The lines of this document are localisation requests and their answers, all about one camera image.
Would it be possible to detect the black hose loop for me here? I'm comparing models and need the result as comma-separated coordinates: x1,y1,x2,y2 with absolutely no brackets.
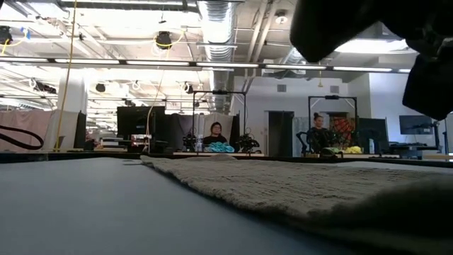
0,124,45,151

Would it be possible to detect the person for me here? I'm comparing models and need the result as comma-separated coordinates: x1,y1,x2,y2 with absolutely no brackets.
202,121,229,146
306,112,336,154

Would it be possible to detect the red patterned fabric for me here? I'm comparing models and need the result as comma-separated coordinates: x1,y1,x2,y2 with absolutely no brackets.
329,117,357,146

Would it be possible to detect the turquoise cloth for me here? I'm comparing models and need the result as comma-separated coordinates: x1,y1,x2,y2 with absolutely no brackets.
204,141,236,154

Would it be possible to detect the black gantry frame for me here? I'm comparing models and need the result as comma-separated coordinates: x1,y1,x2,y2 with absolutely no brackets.
307,94,358,153
192,90,248,153

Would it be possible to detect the ceiling beam with lights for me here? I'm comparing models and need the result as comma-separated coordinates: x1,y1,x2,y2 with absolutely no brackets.
0,56,411,74

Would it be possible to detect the black screen panel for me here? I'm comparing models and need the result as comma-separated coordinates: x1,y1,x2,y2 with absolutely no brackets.
357,118,389,147

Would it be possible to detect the black upright panel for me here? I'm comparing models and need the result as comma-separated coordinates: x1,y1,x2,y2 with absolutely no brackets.
73,111,88,149

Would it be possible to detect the grey-brown terry towel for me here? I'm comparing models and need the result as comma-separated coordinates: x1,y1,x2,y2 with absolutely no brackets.
139,154,453,255

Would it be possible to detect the large black monitor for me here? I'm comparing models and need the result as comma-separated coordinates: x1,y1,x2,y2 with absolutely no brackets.
116,106,166,141

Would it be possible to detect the yellow power cable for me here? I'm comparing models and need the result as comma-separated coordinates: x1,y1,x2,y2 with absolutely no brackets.
55,0,78,152

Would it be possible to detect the pink curtain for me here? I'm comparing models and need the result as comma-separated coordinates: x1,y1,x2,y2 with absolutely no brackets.
0,110,54,153

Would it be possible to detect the black wall monitor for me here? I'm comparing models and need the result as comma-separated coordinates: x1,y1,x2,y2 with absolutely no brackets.
398,115,433,135

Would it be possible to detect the silver ventilation duct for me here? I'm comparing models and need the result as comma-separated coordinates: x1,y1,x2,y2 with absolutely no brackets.
197,0,237,93
282,47,309,67

